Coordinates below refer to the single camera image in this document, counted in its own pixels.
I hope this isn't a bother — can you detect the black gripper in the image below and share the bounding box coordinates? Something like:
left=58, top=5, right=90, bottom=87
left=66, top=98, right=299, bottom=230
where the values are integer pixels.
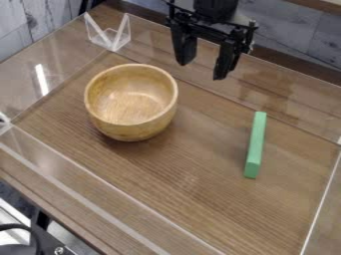
left=165, top=0, right=259, bottom=80

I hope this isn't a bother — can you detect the green rectangular stick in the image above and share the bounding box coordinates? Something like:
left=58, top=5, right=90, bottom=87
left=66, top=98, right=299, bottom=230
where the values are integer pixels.
left=244, top=112, right=267, bottom=179

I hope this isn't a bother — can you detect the round wooden bowl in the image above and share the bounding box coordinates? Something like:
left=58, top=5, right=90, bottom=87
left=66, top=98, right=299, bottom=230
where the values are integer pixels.
left=85, top=64, right=179, bottom=141

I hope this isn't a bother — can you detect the clear acrylic corner bracket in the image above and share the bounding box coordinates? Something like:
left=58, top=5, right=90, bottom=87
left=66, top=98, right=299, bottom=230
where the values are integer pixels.
left=85, top=12, right=132, bottom=52

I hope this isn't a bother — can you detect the clear acrylic tray wall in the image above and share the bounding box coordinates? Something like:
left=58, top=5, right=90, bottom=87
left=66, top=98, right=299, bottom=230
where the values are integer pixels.
left=0, top=17, right=341, bottom=255

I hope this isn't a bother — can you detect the black table leg frame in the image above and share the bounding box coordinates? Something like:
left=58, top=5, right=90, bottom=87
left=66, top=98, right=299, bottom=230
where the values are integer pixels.
left=31, top=209, right=78, bottom=255

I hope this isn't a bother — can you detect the black cable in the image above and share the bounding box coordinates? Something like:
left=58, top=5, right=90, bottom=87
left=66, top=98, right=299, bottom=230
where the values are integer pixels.
left=0, top=222, right=35, bottom=255

